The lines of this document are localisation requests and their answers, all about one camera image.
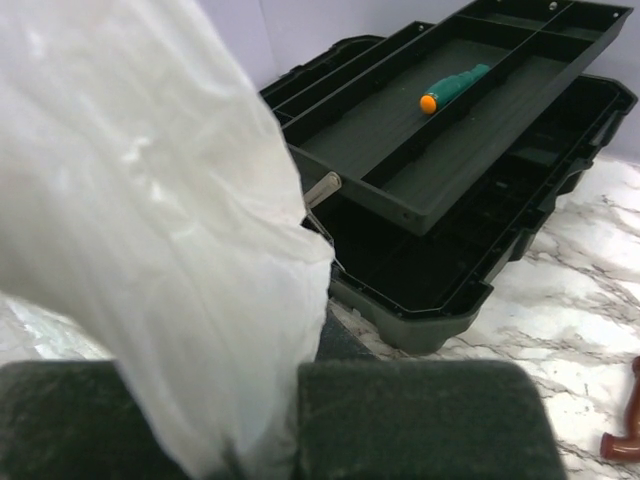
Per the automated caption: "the green handled screwdriver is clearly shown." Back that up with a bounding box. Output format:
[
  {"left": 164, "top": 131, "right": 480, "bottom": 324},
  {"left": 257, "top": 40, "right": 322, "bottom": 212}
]
[{"left": 419, "top": 64, "right": 491, "bottom": 115}]

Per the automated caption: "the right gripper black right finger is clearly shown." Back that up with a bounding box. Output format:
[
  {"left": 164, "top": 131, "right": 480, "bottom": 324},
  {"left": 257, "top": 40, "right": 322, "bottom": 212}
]
[{"left": 295, "top": 305, "right": 566, "bottom": 479}]

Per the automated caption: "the brown pipe fitting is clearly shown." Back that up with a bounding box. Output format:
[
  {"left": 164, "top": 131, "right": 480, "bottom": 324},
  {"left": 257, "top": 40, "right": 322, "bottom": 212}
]
[{"left": 600, "top": 357, "right": 639, "bottom": 464}]

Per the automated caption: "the white plastic bag lemon print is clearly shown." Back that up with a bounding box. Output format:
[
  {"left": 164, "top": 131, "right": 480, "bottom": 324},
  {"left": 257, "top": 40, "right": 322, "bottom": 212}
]
[{"left": 1, "top": 1, "right": 334, "bottom": 479}]

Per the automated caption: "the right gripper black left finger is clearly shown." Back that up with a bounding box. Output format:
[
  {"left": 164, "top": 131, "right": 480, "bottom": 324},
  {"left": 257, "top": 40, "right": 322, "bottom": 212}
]
[{"left": 1, "top": 360, "right": 186, "bottom": 479}]

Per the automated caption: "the black plastic toolbox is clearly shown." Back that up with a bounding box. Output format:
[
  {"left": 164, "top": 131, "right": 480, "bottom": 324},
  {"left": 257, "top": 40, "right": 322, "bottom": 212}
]
[{"left": 262, "top": 1, "right": 636, "bottom": 354}]

